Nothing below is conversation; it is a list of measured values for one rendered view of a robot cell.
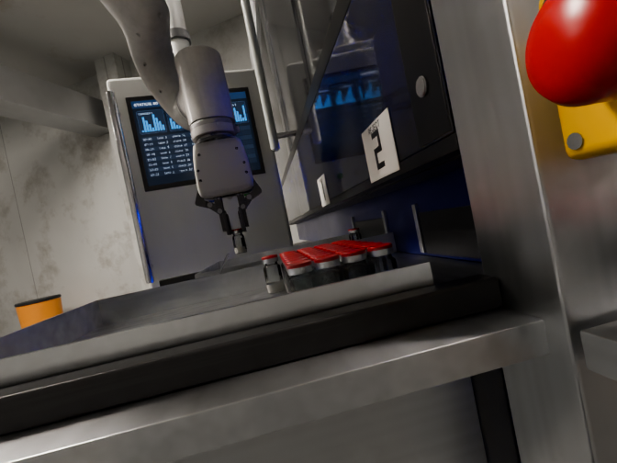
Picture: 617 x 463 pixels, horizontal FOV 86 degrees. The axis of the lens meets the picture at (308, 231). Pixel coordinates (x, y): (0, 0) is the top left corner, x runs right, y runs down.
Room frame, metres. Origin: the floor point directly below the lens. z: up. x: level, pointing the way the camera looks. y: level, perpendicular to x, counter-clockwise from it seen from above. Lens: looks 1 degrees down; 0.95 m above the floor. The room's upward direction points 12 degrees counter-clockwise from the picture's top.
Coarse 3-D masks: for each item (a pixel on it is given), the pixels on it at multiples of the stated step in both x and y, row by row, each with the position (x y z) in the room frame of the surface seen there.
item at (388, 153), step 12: (384, 120) 0.33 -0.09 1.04; (372, 132) 0.36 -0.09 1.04; (384, 132) 0.33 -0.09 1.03; (372, 144) 0.37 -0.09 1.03; (384, 144) 0.34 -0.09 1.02; (372, 156) 0.38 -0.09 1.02; (384, 156) 0.34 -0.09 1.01; (396, 156) 0.32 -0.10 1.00; (372, 168) 0.38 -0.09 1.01; (384, 168) 0.35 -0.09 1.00; (396, 168) 0.32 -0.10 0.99; (372, 180) 0.39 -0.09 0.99
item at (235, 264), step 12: (324, 240) 0.82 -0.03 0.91; (336, 240) 0.82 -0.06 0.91; (360, 240) 0.57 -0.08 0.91; (372, 240) 0.57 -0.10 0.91; (384, 240) 0.57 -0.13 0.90; (264, 252) 0.80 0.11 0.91; (276, 252) 0.80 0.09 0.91; (216, 264) 0.74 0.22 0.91; (228, 264) 0.79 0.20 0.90; (240, 264) 0.79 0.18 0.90; (252, 264) 0.54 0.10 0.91; (204, 276) 0.53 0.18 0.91
